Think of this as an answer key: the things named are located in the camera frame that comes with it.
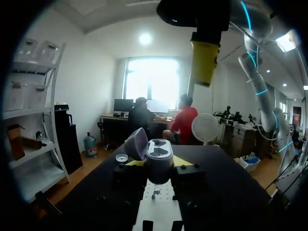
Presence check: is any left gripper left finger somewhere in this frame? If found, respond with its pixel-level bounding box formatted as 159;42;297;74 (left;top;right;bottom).
95;160;148;224

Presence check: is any white plate with black stands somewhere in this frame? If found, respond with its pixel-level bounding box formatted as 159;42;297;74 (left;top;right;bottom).
131;179;186;231

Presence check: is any person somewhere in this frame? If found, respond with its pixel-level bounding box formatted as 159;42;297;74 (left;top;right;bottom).
128;97;169;142
162;93;199;145

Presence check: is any white earbud case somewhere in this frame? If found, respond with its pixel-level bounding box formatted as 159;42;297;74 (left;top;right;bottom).
125;127;175;185

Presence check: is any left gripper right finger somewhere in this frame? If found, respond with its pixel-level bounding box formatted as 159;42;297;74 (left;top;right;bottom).
171;155;217;224

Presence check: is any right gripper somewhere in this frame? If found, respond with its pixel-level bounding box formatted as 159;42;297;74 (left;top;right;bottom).
156;0;231;89

